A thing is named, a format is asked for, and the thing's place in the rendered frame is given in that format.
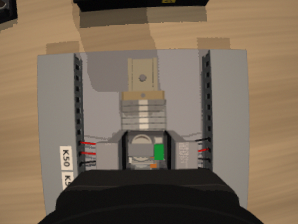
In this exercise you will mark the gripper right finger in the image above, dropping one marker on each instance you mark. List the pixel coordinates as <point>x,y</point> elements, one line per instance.
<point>181,154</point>

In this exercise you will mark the black open-top tray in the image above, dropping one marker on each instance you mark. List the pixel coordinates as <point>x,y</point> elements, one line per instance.
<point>97,5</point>

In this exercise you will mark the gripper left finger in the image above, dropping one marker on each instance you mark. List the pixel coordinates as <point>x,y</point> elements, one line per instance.
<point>110,155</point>

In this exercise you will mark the grey mounting plate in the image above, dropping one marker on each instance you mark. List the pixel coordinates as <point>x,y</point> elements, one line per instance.
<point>178,72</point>

